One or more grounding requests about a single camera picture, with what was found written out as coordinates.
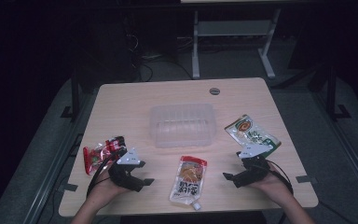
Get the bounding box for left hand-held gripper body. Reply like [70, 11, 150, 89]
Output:
[107, 147, 145, 193]

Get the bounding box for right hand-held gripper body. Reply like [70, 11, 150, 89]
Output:
[233, 144, 274, 189]

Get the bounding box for green and white snack packet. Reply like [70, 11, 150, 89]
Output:
[224, 114, 282, 158]

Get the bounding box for red snack packet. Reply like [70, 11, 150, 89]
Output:
[82, 135, 127, 175]

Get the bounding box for orange and white pouch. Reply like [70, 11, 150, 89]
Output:
[169, 155, 208, 211]

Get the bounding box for clear plastic container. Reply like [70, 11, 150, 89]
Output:
[148, 103, 217, 148]

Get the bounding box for person's left hand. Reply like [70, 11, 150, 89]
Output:
[87, 164, 131, 206]

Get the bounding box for person's right hand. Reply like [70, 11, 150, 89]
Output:
[251, 164, 293, 203]

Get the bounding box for grey tape strip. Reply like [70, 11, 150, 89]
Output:
[296, 175, 318, 185]
[57, 183, 78, 193]

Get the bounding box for black metal stand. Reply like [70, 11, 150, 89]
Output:
[60, 71, 82, 120]
[325, 64, 352, 120]

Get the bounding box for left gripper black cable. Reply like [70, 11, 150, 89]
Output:
[86, 148, 129, 198]

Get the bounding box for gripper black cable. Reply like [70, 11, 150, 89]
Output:
[265, 159, 295, 195]
[86, 148, 129, 198]

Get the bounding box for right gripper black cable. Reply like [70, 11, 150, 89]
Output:
[265, 159, 295, 195]

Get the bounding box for metal floor rail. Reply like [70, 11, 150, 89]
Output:
[21, 90, 101, 224]
[310, 90, 358, 200]

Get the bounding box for black floor cables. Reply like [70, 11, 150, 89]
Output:
[130, 34, 194, 82]

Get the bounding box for white metal desk frame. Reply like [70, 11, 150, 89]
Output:
[191, 8, 282, 79]

